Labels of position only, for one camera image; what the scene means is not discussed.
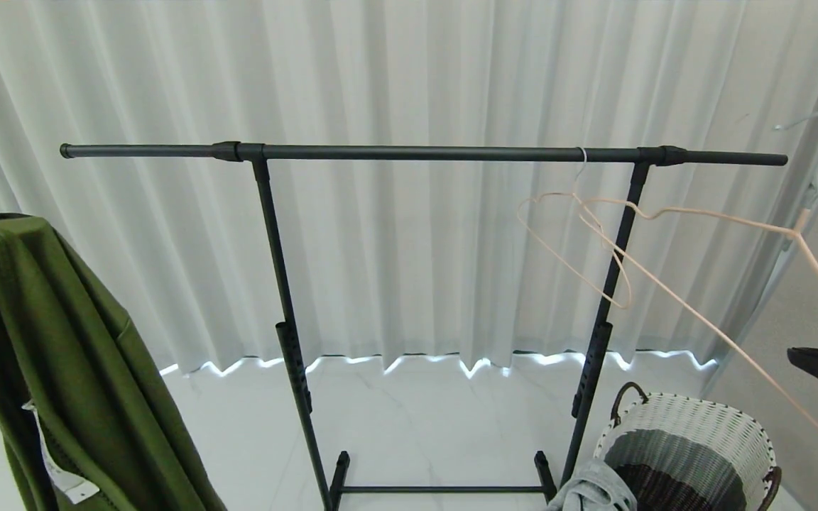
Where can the pale grey shorts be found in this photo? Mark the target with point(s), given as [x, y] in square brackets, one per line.
[593, 493]

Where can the green long-sleeved shirt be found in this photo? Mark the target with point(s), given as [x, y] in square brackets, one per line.
[61, 341]

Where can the pink clothes hanger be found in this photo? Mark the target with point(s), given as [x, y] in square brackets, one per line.
[628, 292]
[799, 226]

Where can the black clothes rack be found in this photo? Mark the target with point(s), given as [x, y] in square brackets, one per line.
[416, 152]

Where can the white laundry basket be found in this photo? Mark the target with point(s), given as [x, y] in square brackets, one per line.
[693, 426]

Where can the white curtain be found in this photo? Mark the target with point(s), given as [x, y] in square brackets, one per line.
[416, 85]

